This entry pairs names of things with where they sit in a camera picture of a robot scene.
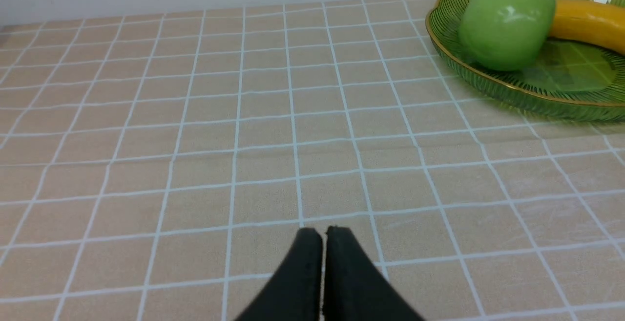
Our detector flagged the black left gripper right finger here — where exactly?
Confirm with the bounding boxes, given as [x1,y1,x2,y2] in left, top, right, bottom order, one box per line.
[322,226,424,321]

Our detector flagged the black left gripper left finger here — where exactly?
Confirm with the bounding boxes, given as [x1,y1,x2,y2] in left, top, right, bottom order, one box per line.
[236,228,323,321]

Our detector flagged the beige checkered tablecloth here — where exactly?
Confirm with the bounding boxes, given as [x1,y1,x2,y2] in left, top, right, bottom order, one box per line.
[0,0,624,321]

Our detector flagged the green apple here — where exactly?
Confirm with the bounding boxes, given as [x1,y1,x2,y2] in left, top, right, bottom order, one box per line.
[458,0,556,71]

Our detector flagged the green glass plate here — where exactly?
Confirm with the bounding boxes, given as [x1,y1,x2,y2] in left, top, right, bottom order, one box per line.
[425,0,624,122]

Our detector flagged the yellow banana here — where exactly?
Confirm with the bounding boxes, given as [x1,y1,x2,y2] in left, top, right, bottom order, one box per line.
[549,0,625,55]

